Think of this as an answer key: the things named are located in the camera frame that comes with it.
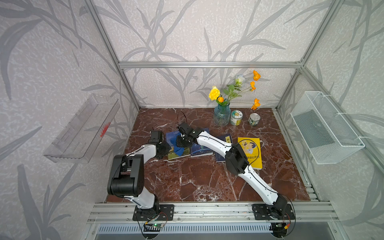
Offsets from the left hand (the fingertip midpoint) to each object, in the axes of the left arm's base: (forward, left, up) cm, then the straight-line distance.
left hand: (169, 149), depth 96 cm
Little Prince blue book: (-1, -19, 0) cm, 19 cm away
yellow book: (+1, -54, +1) cm, 54 cm away
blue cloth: (-3, -7, +3) cm, 8 cm away
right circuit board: (-42, -59, -3) cm, 73 cm away
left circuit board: (-41, +2, -4) cm, 41 cm away
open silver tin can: (+22, -59, +5) cm, 63 cm away
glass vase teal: (+21, -35, +10) cm, 42 cm away
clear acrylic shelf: (-14, +34, +29) cm, 47 cm away
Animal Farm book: (+8, 0, 0) cm, 8 cm away
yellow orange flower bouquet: (+27, -40, +26) cm, 55 cm away
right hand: (+4, -5, 0) cm, 6 cm away
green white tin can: (+22, -45, +7) cm, 51 cm away
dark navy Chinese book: (+7, -38, +2) cm, 39 cm away
